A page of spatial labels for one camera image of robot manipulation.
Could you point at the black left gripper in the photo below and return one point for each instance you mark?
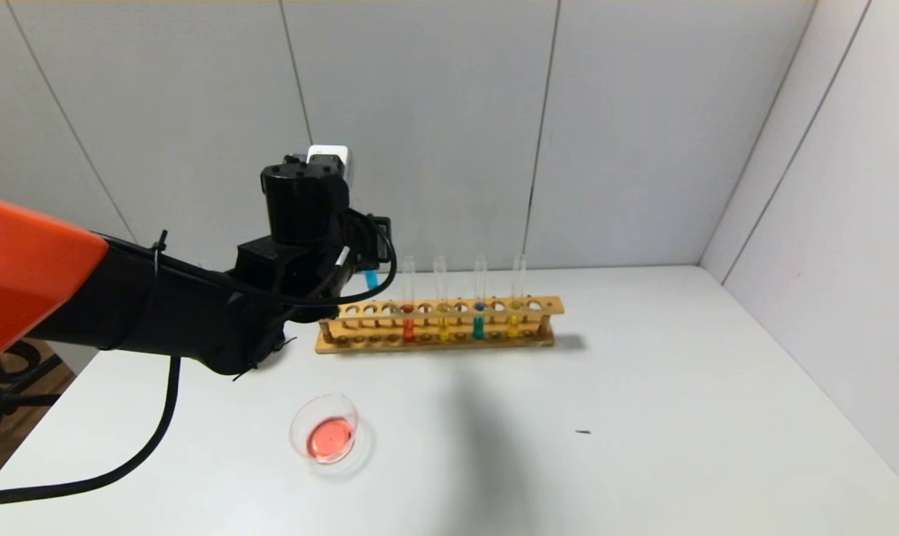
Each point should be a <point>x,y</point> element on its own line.
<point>378,240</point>

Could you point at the test tube teal blue liquid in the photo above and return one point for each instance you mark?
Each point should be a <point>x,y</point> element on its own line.
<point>372,281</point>
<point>479,327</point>

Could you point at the test tube red liquid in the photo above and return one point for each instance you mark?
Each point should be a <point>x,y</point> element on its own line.
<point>409,331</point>

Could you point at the test tube yellow liquid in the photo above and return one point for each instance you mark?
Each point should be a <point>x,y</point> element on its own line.
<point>514,327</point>
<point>442,331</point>

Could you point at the wooden test tube rack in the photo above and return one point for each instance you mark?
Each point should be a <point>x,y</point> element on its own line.
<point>546,305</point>

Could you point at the clear glass beaker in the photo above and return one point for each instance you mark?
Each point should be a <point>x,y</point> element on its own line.
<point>330,439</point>

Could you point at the black metal chair base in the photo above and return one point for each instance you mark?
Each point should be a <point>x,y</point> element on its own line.
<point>32,400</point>

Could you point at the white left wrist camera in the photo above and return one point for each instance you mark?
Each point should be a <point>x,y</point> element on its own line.
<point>330,155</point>

